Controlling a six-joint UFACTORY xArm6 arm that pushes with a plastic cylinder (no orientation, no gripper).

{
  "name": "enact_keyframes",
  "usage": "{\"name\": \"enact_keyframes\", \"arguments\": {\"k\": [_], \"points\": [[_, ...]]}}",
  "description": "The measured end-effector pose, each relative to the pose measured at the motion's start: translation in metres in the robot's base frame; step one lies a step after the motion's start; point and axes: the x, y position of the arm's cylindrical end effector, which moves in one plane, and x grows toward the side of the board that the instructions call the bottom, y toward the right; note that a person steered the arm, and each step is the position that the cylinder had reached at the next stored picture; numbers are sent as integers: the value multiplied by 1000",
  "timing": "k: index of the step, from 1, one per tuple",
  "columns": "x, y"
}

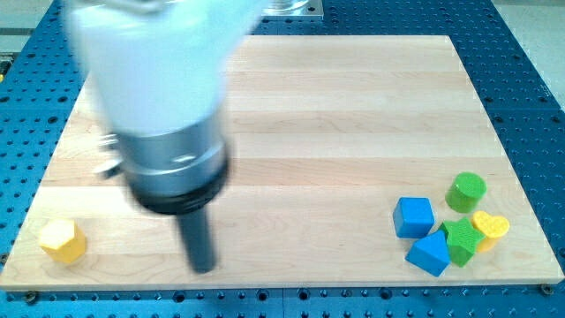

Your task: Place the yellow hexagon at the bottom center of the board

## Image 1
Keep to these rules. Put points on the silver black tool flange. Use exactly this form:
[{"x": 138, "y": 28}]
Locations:
[{"x": 173, "y": 173}]

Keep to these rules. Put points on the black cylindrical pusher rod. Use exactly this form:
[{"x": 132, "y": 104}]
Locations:
[{"x": 196, "y": 235}]

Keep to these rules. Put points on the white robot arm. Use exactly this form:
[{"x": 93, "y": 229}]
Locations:
[{"x": 159, "y": 71}]

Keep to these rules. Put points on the yellow hexagon block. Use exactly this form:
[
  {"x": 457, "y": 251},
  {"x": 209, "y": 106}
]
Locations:
[{"x": 63, "y": 240}]

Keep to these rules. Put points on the wooden board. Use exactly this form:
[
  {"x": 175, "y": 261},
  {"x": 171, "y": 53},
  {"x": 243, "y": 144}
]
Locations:
[{"x": 326, "y": 134}]

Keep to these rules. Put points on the blue perforated table plate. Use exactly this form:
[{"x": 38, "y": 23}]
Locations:
[{"x": 44, "y": 83}]

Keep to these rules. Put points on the blue cube block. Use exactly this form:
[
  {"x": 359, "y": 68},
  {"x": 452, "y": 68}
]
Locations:
[{"x": 413, "y": 217}]

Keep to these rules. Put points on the blue triangle block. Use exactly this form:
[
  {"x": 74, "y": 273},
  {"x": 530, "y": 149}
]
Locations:
[{"x": 430, "y": 253}]

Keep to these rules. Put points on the green star block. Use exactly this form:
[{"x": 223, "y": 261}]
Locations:
[{"x": 462, "y": 240}]

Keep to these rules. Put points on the green cylinder block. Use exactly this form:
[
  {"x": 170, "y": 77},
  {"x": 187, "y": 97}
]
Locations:
[{"x": 465, "y": 192}]

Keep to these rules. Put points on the yellow heart block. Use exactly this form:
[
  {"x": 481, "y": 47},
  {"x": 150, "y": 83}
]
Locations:
[{"x": 493, "y": 228}]

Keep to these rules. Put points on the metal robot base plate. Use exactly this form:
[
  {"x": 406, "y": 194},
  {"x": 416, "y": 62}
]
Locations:
[{"x": 294, "y": 9}]

